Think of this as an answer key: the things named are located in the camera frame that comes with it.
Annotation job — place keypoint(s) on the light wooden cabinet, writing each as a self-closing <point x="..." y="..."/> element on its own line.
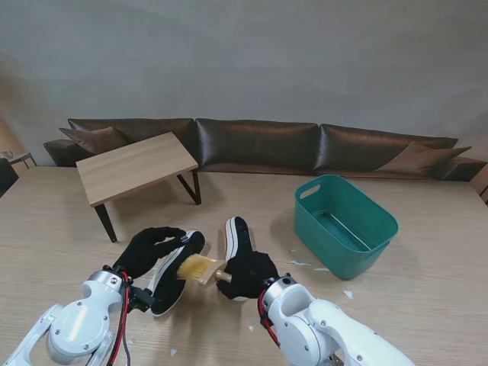
<point x="481" y="185"/>

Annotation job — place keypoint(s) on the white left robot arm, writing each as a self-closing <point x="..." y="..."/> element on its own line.
<point x="76" y="328"/>

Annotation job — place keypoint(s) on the dark brown leather sofa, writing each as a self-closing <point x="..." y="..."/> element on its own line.
<point x="259" y="145"/>

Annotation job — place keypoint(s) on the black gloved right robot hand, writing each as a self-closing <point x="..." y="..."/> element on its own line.
<point x="248" y="274"/>

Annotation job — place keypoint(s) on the green plastic basket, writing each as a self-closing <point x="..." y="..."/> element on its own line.
<point x="343" y="236"/>

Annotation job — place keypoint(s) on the wooden shoe brush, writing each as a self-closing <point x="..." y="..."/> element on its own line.
<point x="194" y="267"/>

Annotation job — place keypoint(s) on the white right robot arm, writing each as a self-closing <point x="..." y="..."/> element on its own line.
<point x="324" y="331"/>

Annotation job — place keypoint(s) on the brown sofa cushion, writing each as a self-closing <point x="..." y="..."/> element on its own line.
<point x="91" y="139"/>
<point x="419" y="158"/>

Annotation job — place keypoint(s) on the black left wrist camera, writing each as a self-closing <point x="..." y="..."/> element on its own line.
<point x="143" y="299"/>

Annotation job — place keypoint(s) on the small wooden side table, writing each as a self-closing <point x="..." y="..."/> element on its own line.
<point x="23" y="158"/>

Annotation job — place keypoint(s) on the small wooden black-legged bench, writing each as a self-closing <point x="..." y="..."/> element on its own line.
<point x="133" y="167"/>

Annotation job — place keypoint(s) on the yellow canvas sneaker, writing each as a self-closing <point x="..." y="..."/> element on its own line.
<point x="167" y="293"/>
<point x="240" y="236"/>

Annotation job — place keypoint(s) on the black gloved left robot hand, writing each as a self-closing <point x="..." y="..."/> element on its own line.
<point x="145" y="248"/>

